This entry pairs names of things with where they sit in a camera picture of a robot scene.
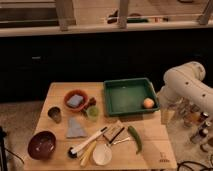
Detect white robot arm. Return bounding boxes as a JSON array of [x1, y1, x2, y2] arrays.
[[157, 61, 213, 125]]

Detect purple bowl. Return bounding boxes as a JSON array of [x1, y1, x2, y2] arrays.
[[27, 131, 56, 160]]

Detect blue sponge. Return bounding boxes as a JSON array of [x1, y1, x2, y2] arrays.
[[67, 94, 83, 108]]

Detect dark red small toy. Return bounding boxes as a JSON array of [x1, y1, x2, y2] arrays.
[[82, 97, 96, 114]]

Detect blue grey cloth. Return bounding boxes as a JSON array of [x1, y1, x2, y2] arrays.
[[66, 117, 87, 138]]

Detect wooden block with black stripe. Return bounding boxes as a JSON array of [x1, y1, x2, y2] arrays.
[[103, 121, 124, 143]]

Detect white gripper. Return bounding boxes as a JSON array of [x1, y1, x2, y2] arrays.
[[157, 85, 181, 125]]

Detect white handled brush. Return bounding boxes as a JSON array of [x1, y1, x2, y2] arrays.
[[68, 127, 108, 158]]

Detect orange bowl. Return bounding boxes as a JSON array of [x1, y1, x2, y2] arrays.
[[64, 89, 88, 112]]

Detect green plastic tray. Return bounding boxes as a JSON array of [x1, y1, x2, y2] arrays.
[[103, 78, 160, 117]]

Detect small metal cup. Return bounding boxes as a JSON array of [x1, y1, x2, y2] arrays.
[[48, 106, 62, 124]]

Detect orange fruit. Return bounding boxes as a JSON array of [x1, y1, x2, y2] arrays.
[[143, 98, 154, 109]]

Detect light green cup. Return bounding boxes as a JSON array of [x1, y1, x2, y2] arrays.
[[86, 106, 99, 121]]

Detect white measuring scoop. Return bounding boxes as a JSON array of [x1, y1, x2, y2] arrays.
[[92, 136, 132, 167]]

